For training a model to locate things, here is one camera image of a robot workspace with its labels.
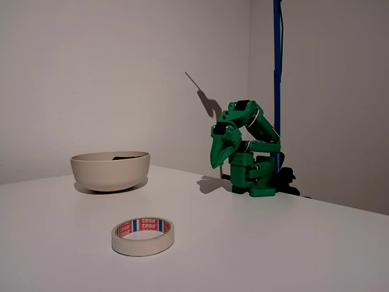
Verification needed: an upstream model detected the blue camera pole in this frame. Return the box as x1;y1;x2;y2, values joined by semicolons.
270;0;286;176

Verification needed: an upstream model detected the beige round bowl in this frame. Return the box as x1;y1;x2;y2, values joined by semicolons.
70;151;151;193

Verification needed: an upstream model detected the black cable on pole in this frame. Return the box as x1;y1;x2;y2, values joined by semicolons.
278;0;286;144

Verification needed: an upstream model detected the large black table clamp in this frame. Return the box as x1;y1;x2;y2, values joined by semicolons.
272;151;301;197

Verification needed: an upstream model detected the beige masking tape roll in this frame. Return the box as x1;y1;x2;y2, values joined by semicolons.
111;217;176;257

